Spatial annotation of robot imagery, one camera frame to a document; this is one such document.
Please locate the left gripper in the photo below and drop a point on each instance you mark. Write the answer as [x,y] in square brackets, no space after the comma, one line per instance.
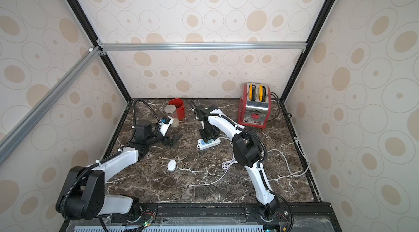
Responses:
[172,141]

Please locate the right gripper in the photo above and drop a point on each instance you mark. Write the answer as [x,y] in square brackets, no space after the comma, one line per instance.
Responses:
[198,112]

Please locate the white power strip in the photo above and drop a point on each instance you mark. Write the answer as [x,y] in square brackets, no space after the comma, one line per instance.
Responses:
[203,145]

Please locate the white earbud case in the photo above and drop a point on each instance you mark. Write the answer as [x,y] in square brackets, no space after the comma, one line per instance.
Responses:
[172,165]

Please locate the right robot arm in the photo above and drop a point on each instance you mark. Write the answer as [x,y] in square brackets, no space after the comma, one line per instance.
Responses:
[248,150]

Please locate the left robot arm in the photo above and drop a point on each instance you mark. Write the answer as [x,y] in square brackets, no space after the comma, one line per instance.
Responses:
[83,195]

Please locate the clear jar with rice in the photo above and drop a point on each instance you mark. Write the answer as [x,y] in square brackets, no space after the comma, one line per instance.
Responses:
[171,111]

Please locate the red metal bucket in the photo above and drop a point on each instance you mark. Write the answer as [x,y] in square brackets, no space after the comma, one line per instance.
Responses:
[180,108]

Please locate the red silver toaster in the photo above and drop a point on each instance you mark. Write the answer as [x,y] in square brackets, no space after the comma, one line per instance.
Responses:
[255,105]

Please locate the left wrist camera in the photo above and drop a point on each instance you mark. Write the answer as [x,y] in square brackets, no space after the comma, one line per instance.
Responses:
[165,124]

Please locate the horizontal aluminium rail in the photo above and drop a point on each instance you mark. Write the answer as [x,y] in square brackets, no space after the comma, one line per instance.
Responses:
[202,46]

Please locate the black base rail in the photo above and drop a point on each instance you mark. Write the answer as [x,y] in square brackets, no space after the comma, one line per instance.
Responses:
[211,217]

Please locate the left diagonal aluminium rail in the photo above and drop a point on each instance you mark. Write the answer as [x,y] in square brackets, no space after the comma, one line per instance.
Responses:
[22,129]

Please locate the black right frame post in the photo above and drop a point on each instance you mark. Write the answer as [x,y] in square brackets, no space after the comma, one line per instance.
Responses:
[319,22]

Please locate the black frame post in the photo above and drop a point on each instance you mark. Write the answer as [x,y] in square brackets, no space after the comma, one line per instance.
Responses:
[92,36]
[319,22]

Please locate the black left frame post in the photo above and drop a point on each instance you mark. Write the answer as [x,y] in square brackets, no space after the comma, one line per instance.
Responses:
[92,36]

